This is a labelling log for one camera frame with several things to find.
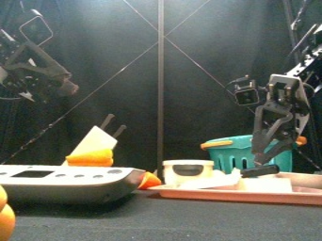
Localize toy cleaver black handle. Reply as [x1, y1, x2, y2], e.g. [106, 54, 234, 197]
[181, 164, 281, 190]

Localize pink plastic tray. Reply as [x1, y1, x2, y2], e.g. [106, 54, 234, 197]
[147, 171, 322, 207]

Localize toy squash slice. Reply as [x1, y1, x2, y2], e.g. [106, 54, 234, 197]
[64, 148, 115, 168]

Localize orange toy carrot half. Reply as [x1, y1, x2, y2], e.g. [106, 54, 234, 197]
[138, 170, 163, 191]

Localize white toy cooktop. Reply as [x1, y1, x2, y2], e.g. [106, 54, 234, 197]
[0, 164, 147, 205]

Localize yellow toy pepper piece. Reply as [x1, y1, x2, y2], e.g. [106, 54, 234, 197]
[0, 184, 18, 241]

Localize teal basket orange handles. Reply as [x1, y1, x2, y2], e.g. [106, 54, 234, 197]
[201, 134, 310, 175]

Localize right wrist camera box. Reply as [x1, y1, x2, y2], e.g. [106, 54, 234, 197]
[233, 78, 262, 106]

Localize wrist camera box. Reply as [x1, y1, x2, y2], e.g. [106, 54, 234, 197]
[18, 8, 55, 47]
[233, 78, 262, 106]

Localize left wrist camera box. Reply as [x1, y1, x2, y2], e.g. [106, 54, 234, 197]
[18, 8, 55, 47]

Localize thin diagonal frame cord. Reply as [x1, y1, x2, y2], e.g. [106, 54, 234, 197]
[120, 0, 257, 114]
[0, 0, 214, 166]

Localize white pot grey handles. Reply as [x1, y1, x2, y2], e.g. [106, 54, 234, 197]
[161, 158, 215, 186]

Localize vertical metal frame pole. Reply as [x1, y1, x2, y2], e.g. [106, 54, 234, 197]
[157, 0, 166, 181]

